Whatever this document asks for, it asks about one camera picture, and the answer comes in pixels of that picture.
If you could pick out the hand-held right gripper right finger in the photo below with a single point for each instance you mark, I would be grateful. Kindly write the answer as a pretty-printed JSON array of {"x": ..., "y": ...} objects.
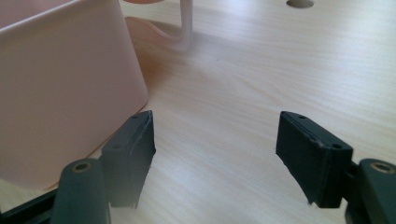
[{"x": 311, "y": 161}]

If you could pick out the white curved stand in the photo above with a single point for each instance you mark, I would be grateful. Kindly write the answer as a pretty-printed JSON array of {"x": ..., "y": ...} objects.
[{"x": 185, "y": 28}]

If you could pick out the pink plastic bin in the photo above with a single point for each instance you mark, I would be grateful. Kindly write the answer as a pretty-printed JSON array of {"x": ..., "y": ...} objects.
[{"x": 62, "y": 93}]

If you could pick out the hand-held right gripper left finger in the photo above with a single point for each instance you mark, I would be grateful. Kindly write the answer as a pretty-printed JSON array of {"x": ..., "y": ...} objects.
[{"x": 127, "y": 155}]

